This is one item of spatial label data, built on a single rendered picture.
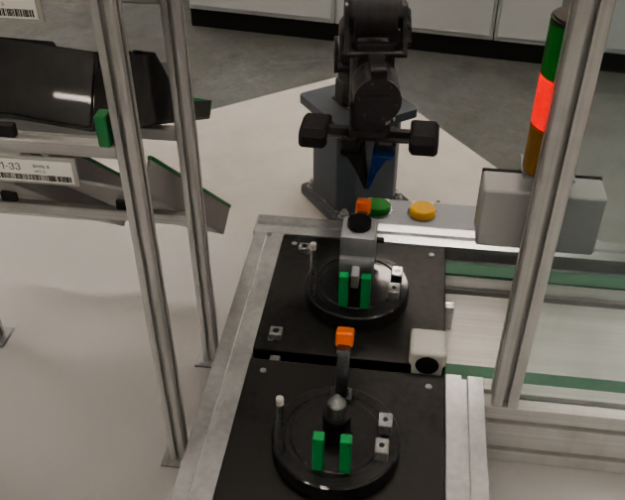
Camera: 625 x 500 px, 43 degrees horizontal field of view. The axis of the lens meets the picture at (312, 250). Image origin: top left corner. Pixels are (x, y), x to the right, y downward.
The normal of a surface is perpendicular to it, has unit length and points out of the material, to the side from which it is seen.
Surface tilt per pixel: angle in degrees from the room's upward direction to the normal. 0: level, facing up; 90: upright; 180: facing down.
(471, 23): 90
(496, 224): 90
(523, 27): 90
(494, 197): 90
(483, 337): 0
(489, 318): 0
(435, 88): 0
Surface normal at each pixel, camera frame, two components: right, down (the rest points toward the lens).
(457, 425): 0.00, -0.79
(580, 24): -0.13, 0.61
